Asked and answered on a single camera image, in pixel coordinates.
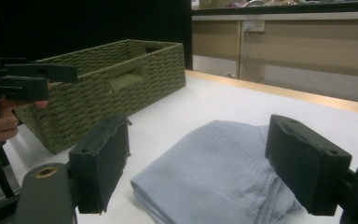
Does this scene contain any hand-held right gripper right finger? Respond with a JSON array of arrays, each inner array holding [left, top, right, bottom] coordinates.
[[264, 114, 353, 217]]

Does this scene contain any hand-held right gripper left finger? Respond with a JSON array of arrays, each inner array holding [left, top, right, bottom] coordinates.
[[68, 114, 131, 215]]

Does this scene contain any black curtain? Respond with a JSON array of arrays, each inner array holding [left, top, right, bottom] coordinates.
[[0, 0, 194, 71]]

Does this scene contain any green woven basket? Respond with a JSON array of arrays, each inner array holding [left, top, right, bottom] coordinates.
[[13, 39, 186, 155]]

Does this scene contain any light blue folded cloth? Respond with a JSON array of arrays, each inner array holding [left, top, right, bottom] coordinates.
[[130, 119, 306, 224]]

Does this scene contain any beige counter cabinet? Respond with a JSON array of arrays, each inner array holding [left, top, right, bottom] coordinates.
[[191, 0, 358, 105]]

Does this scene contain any thin hanging cable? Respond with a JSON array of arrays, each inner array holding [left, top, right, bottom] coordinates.
[[227, 30, 250, 78]]

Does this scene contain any white wall outlet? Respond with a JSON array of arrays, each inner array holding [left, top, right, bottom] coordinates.
[[242, 20, 267, 34]]

